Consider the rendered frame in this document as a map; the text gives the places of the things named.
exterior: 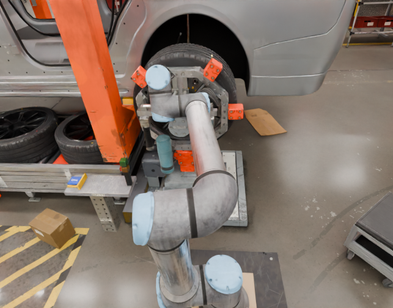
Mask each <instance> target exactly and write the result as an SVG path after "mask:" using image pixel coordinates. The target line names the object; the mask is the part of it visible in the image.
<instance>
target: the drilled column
mask: <svg viewBox="0 0 393 308"><path fill-rule="evenodd" d="M90 199H91V201H92V203H93V205H94V208H95V210H96V212H97V215H98V217H99V219H100V222H101V224H102V226H103V229H104V231H105V232H117V231H118V229H119V225H120V223H121V220H120V218H119V214H118V212H117V209H116V206H115V203H114V200H113V198H112V197H98V196H90Z"/></svg>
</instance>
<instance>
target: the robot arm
mask: <svg viewBox="0 0 393 308"><path fill-rule="evenodd" d="M174 77H175V75H174V74H173V73H172V72H171V71H170V70H169V69H168V68H167V67H166V66H165V65H163V66H162V65H153V66H151V67H150V68H149V69H148V70H147V73H146V75H145V80H146V82H147V85H146V86H145V87H144V88H143V89H142V91H141V92H142V93H143V94H144V95H145V96H146V97H147V98H149V97H150V105H151V110H152V111H151V113H152V118H153V120H154V121H156V122H172V121H174V120H175V118H176V117H186V118H187V122H188V129H189V136H190V141H191V148H192V153H193V160H194V167H195V171H196V179H195V181H194V182H193V187H192V188H184V189H173V190H168V191H157V192H151V191H149V192H148V193H143V194H138V195H137V196H136V197H135V198H134V201H133V216H132V224H133V241H134V243H135V244H136V245H142V246H144V245H147V246H148V247H149V249H150V252H151V254H152V256H153V259H154V261H155V263H156V266H157V268H158V270H159V272H158V274H157V278H156V294H157V300H158V304H159V307H160V308H187V307H196V306H203V308H244V305H245V300H244V294H243V292H242V290H241V289H242V284H243V275H242V270H241V268H240V266H239V264H238V263H237V261H236V260H234V259H233V258H232V257H229V256H227V255H216V256H214V257H212V258H211V259H210V260H209V261H208V262H207V264H204V265H194V266H193V265H192V261H191V253H190V247H189V239H191V238H201V237H205V236H207V235H209V234H211V233H213V232H215V231H216V230H218V229H219V228H220V227H221V226H222V225H223V224H224V223H225V222H226V221H227V220H228V219H229V218H230V216H231V215H232V213H233V211H234V209H235V207H236V204H237V201H238V185H237V182H236V179H235V177H234V176H233V175H232V174H231V173H230V172H228V171H226V167H225V164H224V161H223V158H222V155H221V151H220V148H219V145H218V141H217V138H216V135H215V131H214V129H213V125H212V123H211V119H210V116H209V113H210V100H209V98H208V95H207V93H205V92H204V93H202V92H199V93H191V94H183V95H172V93H171V80H172V79H173V78H174Z"/></svg>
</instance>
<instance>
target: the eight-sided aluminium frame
mask: <svg viewBox="0 0 393 308"><path fill-rule="evenodd" d="M168 69H169V70H170V71H171V72H172V73H173V74H174V75H175V77H176V78H182V77H187V78H198V79H199V80H200V81H201V82H202V83H203V84H204V85H206V86H207V87H208V88H209V89H211V90H212V91H213V92H214V94H215V95H216V96H217V97H219V98H220V99H221V124H220V125H218V126H217V127H216V128H215V129H214V131H215V135H216V138H219V137H220V136H221V135H223V134H224V133H225V132H226V131H227V127H228V102H229V94H228V92H227V91H226V90H225V89H223V88H222V87H221V86H220V85H219V84H218V83H217V82H216V81H215V80H214V81H213V82H212V81H210V80H209V79H208V78H206V77H205V76H204V69H202V68H201V67H196V66H195V67H168ZM182 73H184V74H182ZM141 91H142V90H140V92H139V93H138V95H137V96H136V102H137V106H138V109H140V107H141V105H143V104H146V100H145V98H146V96H145V95H144V94H143V93H142V92H141ZM150 133H151V137H152V138H154V139H155V140H156V138H157V137H158V136H159V135H161V134H164V133H162V132H161V131H160V130H158V129H157V128H155V127H154V126H153V125H152V124H151V125H150ZM170 140H171V147H172V150H173V151H174V150H192V148H191V141H173V140H172V139H170Z"/></svg>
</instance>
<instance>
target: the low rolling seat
mask: <svg viewBox="0 0 393 308"><path fill-rule="evenodd" d="M343 245H344V246H346V247H347V248H348V251H347V259H349V260H350V259H352V257H353V256H354V254H356V255H358V256H359V257H360V258H362V259H363V260H365V261H366V262H367V263H368V264H370V265H371V266H373V267H374V268H375V269H376V270H378V271H379V272H380V273H382V274H383V275H385V276H386V277H387V279H384V280H383V281H382V283H383V285H384V287H386V288H393V193H392V192H389V193H387V194H386V195H385V196H384V197H383V198H382V199H381V200H379V201H378V202H377V203H376V204H375V205H374V206H373V207H372V208H371V209H370V210H369V211H367V212H366V213H365V214H364V215H363V216H361V217H360V218H359V219H358V220H357V221H356V223H355V224H354V225H353V227H352V228H351V230H350V233H349V234H348V236H347V239H346V240H345V242H344V244H343Z"/></svg>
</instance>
